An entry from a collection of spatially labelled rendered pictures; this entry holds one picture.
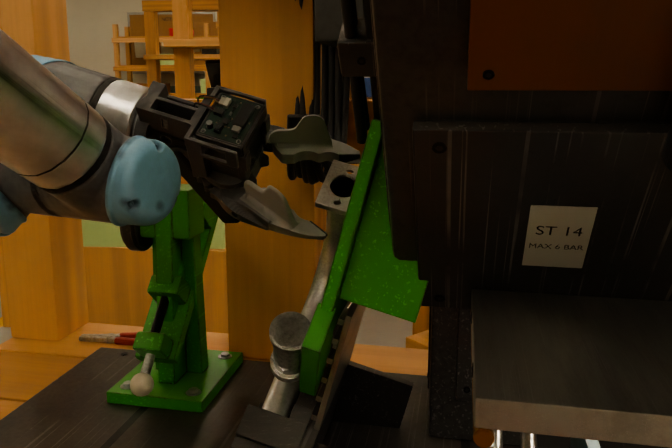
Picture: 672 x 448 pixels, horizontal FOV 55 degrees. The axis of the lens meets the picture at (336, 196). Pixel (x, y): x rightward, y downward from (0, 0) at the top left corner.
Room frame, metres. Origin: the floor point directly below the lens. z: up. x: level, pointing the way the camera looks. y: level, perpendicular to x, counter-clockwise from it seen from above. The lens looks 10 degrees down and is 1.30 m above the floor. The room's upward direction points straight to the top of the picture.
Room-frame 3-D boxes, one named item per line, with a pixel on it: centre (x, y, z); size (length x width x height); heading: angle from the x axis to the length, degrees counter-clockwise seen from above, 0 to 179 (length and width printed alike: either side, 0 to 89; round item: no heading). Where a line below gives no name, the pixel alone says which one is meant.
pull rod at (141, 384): (0.73, 0.23, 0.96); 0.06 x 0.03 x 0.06; 169
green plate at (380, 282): (0.57, -0.05, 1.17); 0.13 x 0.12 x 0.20; 79
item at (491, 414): (0.50, -0.19, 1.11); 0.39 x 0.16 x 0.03; 169
